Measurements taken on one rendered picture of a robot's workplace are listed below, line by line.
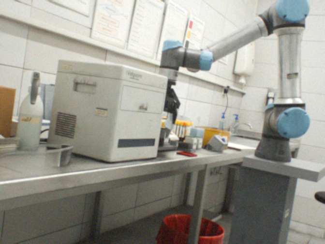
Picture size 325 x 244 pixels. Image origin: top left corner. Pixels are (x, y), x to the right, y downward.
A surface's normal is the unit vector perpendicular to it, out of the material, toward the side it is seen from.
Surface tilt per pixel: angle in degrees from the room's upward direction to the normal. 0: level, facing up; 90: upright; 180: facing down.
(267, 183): 90
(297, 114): 98
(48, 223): 90
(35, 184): 90
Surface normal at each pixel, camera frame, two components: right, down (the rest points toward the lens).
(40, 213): 0.85, 0.15
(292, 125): 0.00, 0.19
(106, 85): -0.50, -0.03
